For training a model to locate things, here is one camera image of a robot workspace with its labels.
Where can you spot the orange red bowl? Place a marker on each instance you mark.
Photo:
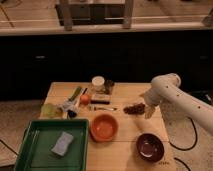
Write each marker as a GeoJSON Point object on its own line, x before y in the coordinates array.
{"type": "Point", "coordinates": [103, 128]}

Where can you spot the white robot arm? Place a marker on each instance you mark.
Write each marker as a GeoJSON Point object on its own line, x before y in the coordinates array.
{"type": "Point", "coordinates": [166, 87]}

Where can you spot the yellow green cup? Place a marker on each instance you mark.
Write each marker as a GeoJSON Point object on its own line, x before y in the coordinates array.
{"type": "Point", "coordinates": [51, 111]}

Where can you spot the green plastic tray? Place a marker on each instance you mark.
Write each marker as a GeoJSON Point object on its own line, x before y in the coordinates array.
{"type": "Point", "coordinates": [40, 137]}

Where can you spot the dark glass jar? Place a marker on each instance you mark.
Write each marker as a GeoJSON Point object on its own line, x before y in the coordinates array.
{"type": "Point", "coordinates": [109, 84]}

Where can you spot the small dark object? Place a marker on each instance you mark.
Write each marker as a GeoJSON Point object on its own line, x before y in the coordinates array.
{"type": "Point", "coordinates": [71, 114]}

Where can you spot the dark purple bowl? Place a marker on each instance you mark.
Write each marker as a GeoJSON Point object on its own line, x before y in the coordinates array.
{"type": "Point", "coordinates": [149, 147]}

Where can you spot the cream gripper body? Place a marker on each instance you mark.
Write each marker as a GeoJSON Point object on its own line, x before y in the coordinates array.
{"type": "Point", "coordinates": [149, 111]}

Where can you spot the orange tomato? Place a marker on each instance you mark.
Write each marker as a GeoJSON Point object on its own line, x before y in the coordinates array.
{"type": "Point", "coordinates": [85, 99]}

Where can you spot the wooden stand frame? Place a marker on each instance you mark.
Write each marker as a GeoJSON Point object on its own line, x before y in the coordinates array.
{"type": "Point", "coordinates": [94, 12]}

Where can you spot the white lidded jar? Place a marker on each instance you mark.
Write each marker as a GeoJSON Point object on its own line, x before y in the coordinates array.
{"type": "Point", "coordinates": [98, 83]}

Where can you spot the grey blue sponge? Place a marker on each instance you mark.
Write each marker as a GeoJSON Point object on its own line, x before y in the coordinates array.
{"type": "Point", "coordinates": [61, 146]}

